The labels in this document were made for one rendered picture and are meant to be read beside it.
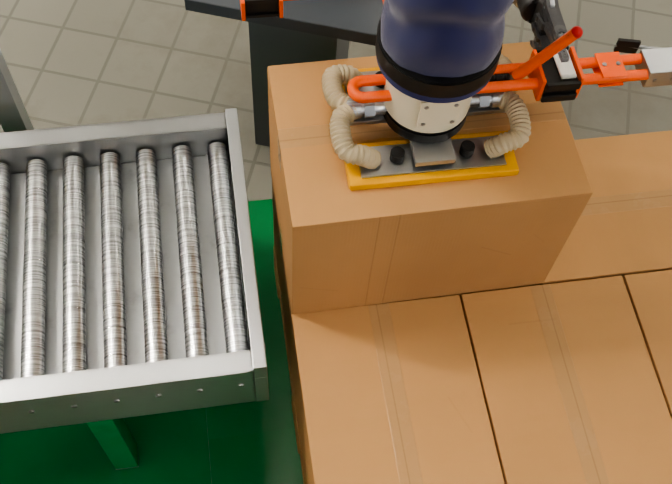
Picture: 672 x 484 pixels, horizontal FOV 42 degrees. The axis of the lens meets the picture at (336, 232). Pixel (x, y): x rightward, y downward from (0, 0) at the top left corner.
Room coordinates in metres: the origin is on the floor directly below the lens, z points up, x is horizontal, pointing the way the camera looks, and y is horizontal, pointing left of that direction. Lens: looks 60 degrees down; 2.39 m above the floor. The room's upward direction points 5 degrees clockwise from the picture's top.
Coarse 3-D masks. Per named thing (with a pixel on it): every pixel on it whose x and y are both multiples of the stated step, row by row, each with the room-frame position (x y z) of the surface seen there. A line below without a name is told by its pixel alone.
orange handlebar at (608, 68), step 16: (512, 64) 1.17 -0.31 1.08; (592, 64) 1.19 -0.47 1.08; (608, 64) 1.18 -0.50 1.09; (624, 64) 1.20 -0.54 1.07; (352, 80) 1.09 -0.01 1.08; (368, 80) 1.10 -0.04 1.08; (384, 80) 1.10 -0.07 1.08; (512, 80) 1.13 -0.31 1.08; (528, 80) 1.13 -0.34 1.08; (592, 80) 1.15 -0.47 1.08; (608, 80) 1.15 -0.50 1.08; (624, 80) 1.16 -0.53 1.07; (352, 96) 1.06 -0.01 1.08; (368, 96) 1.06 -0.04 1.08; (384, 96) 1.06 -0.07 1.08
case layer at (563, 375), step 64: (640, 192) 1.26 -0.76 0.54; (576, 256) 1.06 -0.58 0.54; (640, 256) 1.08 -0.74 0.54; (320, 320) 0.83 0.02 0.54; (384, 320) 0.85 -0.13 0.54; (448, 320) 0.86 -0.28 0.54; (512, 320) 0.88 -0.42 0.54; (576, 320) 0.89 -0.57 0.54; (640, 320) 0.91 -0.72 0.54; (320, 384) 0.68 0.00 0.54; (384, 384) 0.69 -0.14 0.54; (448, 384) 0.71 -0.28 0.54; (512, 384) 0.72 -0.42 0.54; (576, 384) 0.73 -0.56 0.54; (640, 384) 0.75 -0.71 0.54; (320, 448) 0.54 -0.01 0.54; (384, 448) 0.55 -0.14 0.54; (448, 448) 0.56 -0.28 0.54; (512, 448) 0.58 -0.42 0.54; (576, 448) 0.59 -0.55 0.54; (640, 448) 0.60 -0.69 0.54
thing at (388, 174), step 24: (384, 144) 1.04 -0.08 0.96; (408, 144) 1.04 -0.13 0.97; (456, 144) 1.05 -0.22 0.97; (480, 144) 1.05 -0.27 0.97; (360, 168) 0.97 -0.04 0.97; (384, 168) 0.98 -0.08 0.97; (408, 168) 0.98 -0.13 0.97; (432, 168) 0.99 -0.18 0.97; (456, 168) 0.99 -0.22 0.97; (480, 168) 1.00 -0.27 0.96; (504, 168) 1.00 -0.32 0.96
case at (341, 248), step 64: (320, 64) 1.24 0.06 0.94; (320, 128) 1.08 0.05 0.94; (384, 128) 1.09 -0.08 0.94; (320, 192) 0.92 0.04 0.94; (384, 192) 0.94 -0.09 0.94; (448, 192) 0.95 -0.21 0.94; (512, 192) 0.96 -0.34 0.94; (576, 192) 0.98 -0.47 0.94; (320, 256) 0.85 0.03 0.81; (384, 256) 0.88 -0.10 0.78; (448, 256) 0.92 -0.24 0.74; (512, 256) 0.95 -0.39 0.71
